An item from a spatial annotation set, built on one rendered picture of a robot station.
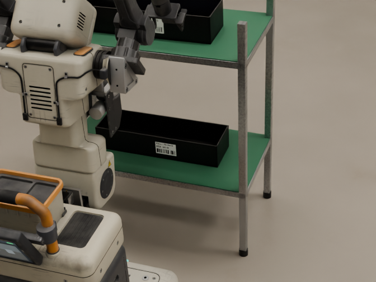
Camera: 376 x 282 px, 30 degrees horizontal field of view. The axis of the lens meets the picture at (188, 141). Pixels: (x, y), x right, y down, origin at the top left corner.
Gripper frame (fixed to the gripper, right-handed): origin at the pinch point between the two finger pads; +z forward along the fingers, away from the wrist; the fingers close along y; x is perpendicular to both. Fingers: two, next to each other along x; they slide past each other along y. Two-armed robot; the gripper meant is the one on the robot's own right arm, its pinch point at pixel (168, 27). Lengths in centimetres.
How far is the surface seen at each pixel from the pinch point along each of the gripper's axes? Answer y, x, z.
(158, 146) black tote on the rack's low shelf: 19, 7, 75
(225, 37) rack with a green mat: -11.6, -19.8, 28.7
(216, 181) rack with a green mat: -10, 19, 76
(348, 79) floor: -48, -111, 180
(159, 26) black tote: 12.7, -15.9, 20.8
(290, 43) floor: -4, -148, 198
